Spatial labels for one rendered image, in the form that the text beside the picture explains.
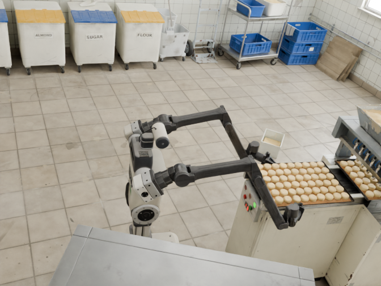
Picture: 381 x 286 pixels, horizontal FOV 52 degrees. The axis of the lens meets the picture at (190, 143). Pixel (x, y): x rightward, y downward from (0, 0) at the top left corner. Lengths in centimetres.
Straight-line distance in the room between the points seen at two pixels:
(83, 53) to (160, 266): 480
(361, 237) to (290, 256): 48
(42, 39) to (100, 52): 74
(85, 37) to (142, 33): 76
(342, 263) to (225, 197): 121
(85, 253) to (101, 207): 267
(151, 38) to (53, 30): 127
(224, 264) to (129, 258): 18
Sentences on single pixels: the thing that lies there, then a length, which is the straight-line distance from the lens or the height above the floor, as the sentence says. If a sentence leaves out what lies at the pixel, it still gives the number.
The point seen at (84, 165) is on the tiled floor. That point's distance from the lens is 389.
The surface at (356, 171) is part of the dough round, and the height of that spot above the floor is 92.
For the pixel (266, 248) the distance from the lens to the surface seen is 271.
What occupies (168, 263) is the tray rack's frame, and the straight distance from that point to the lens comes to 78.
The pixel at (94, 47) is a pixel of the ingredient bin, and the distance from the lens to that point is 544.
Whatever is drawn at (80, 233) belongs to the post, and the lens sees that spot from 83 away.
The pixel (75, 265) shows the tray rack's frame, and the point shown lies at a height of 182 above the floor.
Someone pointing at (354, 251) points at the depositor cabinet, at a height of 51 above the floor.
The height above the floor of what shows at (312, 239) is 54.
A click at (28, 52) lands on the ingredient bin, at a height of 32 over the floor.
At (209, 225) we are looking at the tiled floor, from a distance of 342.
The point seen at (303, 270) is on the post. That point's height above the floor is 182.
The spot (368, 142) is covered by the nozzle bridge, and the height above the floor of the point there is 118.
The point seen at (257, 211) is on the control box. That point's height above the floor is 80.
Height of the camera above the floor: 243
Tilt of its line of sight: 34 degrees down
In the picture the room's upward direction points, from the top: 10 degrees clockwise
